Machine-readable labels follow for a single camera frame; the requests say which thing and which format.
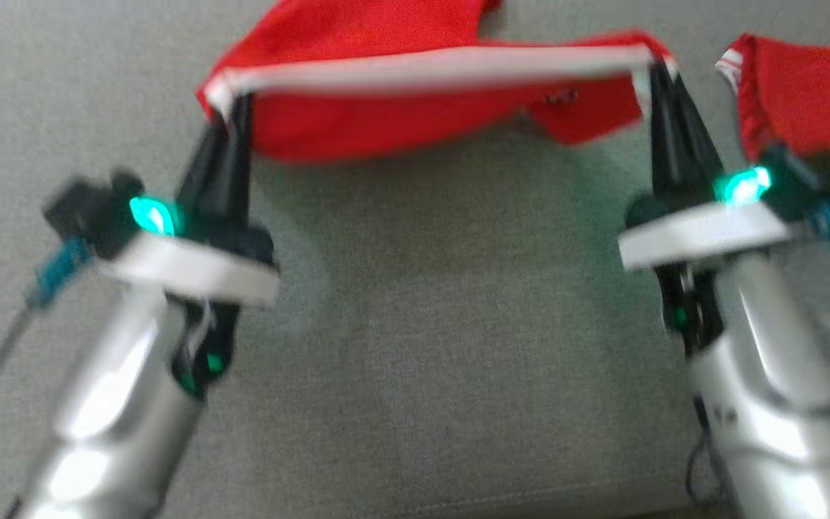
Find red jersey with grey print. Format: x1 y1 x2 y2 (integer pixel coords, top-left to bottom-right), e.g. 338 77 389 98
715 32 830 221

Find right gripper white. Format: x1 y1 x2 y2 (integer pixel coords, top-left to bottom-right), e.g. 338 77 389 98
617 61 806 355

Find left arm cable teal plug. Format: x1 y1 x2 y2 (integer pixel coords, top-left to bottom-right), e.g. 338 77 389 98
0 236 93 436

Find red shorts with white waistband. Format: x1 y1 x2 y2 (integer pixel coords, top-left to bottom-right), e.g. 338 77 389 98
195 0 677 164

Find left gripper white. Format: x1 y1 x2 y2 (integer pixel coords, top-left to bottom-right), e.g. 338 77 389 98
97 92 282 399

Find large grey sofa seat cushion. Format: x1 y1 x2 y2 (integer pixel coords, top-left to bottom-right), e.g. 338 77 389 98
0 0 830 519

